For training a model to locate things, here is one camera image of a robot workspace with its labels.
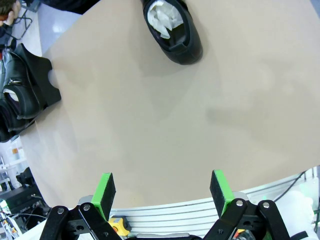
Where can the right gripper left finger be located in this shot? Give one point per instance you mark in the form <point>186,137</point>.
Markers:
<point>100,200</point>

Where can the aluminium table frame rail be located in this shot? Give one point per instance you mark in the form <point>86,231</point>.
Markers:
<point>175,215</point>

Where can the white stuffing paper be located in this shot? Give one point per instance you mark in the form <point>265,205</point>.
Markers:
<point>162,17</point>

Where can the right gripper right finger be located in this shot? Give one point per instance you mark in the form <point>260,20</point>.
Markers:
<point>225,197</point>

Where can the black electronics box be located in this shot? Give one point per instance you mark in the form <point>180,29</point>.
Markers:
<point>17,197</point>

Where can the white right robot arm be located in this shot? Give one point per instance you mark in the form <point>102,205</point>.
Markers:
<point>300,212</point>

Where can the black leather shoe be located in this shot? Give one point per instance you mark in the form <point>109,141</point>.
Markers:
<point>7,127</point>
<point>27,100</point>
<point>187,45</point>

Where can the black shoe stand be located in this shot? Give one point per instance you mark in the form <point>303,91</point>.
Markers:
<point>42,75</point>

